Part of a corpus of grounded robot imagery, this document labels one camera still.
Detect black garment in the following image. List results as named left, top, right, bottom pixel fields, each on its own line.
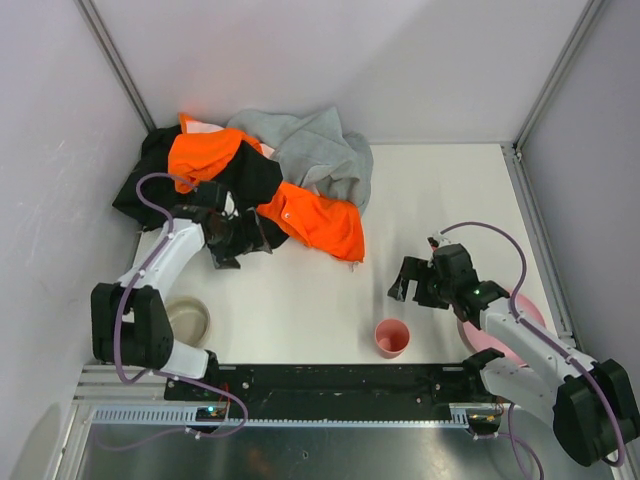
left=214, top=141, right=289, bottom=251
left=110, top=124, right=201, bottom=231

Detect orange jacket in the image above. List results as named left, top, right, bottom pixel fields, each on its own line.
left=168, top=113, right=365, bottom=263

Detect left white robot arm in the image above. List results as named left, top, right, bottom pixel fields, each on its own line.
left=91, top=181, right=272, bottom=380

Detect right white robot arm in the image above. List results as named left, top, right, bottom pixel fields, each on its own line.
left=388, top=244, right=639, bottom=466

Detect pink cup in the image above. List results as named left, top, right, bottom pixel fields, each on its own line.
left=374, top=318, right=411, bottom=359

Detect pink plate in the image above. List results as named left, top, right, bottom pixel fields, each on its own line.
left=457, top=293, right=547, bottom=366

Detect beige bowl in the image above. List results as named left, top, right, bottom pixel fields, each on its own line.
left=166, top=296, right=211, bottom=347

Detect grey sweatshirt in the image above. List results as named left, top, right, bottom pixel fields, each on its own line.
left=227, top=107, right=374, bottom=212

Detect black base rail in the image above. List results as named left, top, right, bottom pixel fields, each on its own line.
left=164, top=362, right=501, bottom=421

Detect right aluminium table rail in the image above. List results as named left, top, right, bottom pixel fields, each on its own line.
left=499, top=142, right=616, bottom=401

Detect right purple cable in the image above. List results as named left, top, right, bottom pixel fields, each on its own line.
left=439, top=220, right=626, bottom=480

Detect grey slotted cable duct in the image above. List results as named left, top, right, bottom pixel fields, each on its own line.
left=92, top=402, right=501, bottom=430

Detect left aluminium frame post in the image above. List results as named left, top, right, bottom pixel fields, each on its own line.
left=74, top=0, right=156, bottom=132

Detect aluminium frame post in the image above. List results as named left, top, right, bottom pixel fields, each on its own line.
left=74, top=0, right=156, bottom=132
left=512, top=0, right=610, bottom=152

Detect right aluminium frame post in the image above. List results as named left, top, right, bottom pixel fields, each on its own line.
left=512, top=0, right=610, bottom=152

